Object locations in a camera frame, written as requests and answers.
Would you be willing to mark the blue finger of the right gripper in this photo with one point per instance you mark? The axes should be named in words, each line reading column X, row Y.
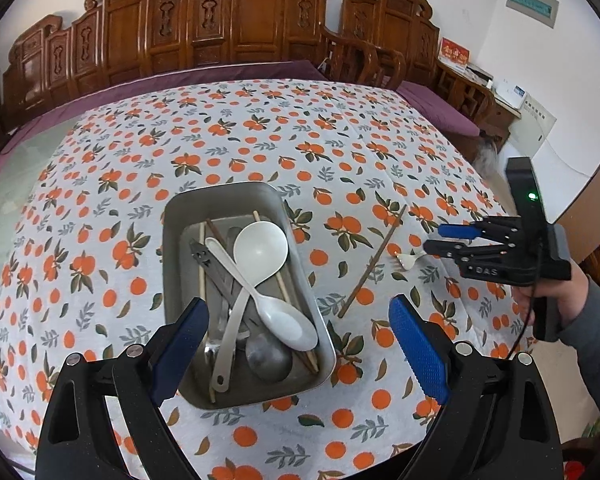
column 460, row 231
column 441, row 248

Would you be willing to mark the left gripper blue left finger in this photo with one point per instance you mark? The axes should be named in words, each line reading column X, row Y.
column 173, row 347

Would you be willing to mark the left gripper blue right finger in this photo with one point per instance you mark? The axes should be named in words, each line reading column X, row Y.
column 423, row 345

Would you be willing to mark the white plastic fork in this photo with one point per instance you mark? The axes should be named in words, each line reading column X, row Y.
column 408, row 261

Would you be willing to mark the dark wooden chopstick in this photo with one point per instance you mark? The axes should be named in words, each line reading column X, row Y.
column 216, row 234
column 371, row 264

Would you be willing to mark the smiley metal utensil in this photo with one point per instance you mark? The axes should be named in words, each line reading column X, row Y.
column 223, row 282

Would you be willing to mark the metal spoon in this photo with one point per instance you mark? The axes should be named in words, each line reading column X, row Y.
column 268, row 358

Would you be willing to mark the white soup spoon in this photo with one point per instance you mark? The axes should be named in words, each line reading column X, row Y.
column 284, row 321

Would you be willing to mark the large white ladle spoon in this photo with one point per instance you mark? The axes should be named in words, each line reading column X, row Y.
column 260, row 250

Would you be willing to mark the person's right hand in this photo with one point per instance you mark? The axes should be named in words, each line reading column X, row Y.
column 569, row 295

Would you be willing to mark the wooden side cabinet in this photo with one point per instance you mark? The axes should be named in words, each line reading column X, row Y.
column 476, row 102

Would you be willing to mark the orange print tablecloth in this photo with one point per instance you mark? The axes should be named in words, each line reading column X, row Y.
column 294, row 211

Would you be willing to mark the metal rectangular tray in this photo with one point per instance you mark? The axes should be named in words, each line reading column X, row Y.
column 230, row 207

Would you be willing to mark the purple bench cushion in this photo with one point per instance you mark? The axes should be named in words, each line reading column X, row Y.
column 436, row 110

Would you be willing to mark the white router box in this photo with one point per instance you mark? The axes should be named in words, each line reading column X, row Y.
column 509, row 93

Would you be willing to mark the red sign plaque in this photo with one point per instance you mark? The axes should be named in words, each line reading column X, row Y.
column 452, row 53

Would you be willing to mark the carved wooden bench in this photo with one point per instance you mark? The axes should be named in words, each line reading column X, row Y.
column 402, row 32
column 118, row 41

